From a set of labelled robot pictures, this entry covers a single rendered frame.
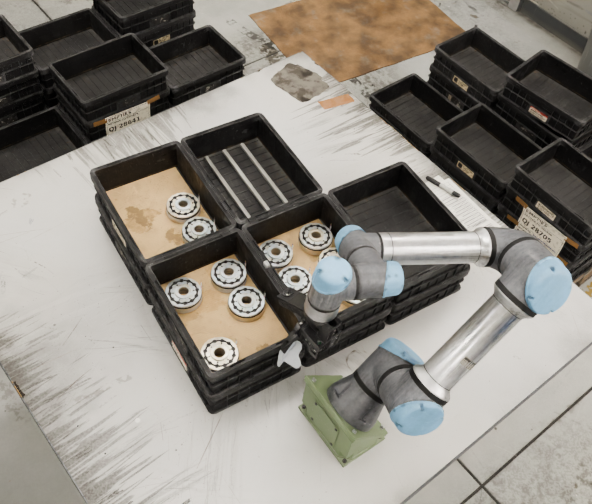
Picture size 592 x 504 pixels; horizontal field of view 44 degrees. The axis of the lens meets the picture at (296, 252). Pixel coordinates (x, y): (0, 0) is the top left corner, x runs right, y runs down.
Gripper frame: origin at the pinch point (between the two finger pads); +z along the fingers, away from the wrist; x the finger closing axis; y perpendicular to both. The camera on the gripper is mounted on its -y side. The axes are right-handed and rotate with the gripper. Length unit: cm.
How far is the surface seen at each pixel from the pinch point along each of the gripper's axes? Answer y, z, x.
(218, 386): -11.0, 21.4, -14.2
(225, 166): -73, 24, 37
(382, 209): -28, 20, 65
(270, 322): -18.1, 22.3, 9.8
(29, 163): -162, 86, 9
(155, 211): -71, 25, 8
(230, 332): -22.5, 23.0, -0.9
